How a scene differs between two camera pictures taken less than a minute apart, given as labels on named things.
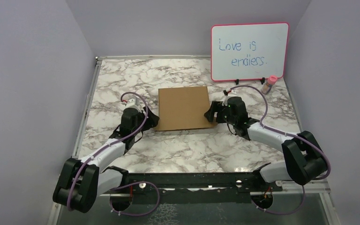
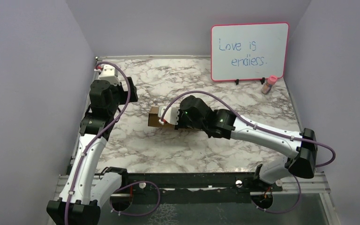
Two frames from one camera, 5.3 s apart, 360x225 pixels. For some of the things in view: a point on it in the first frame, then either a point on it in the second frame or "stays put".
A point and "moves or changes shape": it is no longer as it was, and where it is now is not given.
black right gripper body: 223,116 to 184,122
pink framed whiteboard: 249,51 stays put
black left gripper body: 150,123 to 120,96
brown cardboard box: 182,108 moves or changes shape
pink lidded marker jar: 272,80 stays put
